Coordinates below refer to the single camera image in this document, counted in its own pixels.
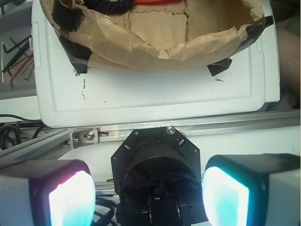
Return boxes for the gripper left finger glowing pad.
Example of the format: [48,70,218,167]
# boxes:
[0,160,95,226]

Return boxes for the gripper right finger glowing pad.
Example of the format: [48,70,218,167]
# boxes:
[203,153,301,226]

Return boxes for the dark blue rope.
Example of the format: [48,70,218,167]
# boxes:
[83,0,136,15]

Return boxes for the white plastic tray lid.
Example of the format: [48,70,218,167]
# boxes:
[32,0,280,128]

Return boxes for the set of hex keys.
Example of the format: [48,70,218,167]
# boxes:
[1,35,33,89]

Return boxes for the brown paper bag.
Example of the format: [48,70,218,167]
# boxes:
[40,0,266,73]

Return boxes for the orange plastic object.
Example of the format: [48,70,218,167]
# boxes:
[134,0,181,5]

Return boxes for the aluminium extrusion rail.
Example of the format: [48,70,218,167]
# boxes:
[0,109,301,161]

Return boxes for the black floor cables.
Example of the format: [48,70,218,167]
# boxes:
[0,114,48,151]

